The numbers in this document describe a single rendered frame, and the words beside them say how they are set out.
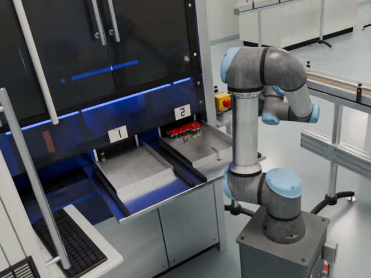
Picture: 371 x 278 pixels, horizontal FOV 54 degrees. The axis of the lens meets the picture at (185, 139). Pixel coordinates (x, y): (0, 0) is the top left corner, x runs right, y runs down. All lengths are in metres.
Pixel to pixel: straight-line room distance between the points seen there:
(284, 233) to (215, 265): 1.10
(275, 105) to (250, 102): 0.34
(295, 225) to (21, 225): 0.86
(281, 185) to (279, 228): 0.17
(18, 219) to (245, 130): 0.72
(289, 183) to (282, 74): 0.35
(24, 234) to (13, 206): 0.10
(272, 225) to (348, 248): 1.24
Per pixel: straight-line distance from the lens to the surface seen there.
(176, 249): 2.18
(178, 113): 1.77
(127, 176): 1.60
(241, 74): 1.13
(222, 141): 1.76
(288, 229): 1.31
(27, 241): 1.14
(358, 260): 2.45
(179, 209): 2.03
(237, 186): 1.26
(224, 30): 7.55
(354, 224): 2.68
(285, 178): 1.24
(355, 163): 2.35
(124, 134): 1.68
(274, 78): 1.11
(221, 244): 2.38
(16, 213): 1.08
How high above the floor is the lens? 1.72
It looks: 27 degrees down
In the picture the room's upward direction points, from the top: 8 degrees counter-clockwise
